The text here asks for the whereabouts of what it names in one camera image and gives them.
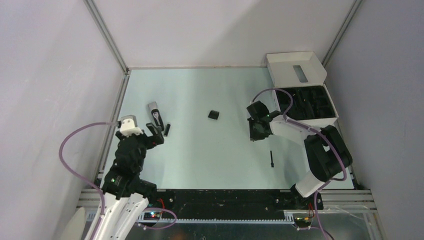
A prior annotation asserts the small black cylinder attachment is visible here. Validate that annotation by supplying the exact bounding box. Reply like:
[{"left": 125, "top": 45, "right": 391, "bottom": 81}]
[{"left": 163, "top": 123, "right": 171, "bottom": 137}]

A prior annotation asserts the silver black hair clipper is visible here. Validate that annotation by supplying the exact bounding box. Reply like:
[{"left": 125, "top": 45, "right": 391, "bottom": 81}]
[{"left": 147, "top": 101, "right": 165, "bottom": 132}]

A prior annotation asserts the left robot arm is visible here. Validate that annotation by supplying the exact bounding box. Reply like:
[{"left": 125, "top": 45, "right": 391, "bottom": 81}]
[{"left": 85, "top": 120, "right": 164, "bottom": 240}]

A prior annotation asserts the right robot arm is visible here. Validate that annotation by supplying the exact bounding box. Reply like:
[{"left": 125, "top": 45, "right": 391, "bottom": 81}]
[{"left": 246, "top": 101, "right": 353, "bottom": 198}]

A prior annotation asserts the black cleaning brush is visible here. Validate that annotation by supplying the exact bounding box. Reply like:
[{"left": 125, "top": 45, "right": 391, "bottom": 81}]
[{"left": 269, "top": 150, "right": 275, "bottom": 168}]

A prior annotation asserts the black clipper comb guard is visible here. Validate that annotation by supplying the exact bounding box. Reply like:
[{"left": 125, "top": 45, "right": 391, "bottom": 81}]
[{"left": 207, "top": 110, "right": 220, "bottom": 120}]

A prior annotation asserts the white storage box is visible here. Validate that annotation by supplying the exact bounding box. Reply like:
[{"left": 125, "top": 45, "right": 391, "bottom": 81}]
[{"left": 265, "top": 51, "right": 339, "bottom": 128}]

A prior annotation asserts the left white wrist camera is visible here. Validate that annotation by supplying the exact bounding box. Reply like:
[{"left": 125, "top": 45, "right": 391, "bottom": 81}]
[{"left": 119, "top": 115, "right": 144, "bottom": 137}]

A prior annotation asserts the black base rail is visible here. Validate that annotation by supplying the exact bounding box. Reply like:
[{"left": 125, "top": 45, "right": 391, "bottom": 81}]
[{"left": 148, "top": 189, "right": 324, "bottom": 221}]

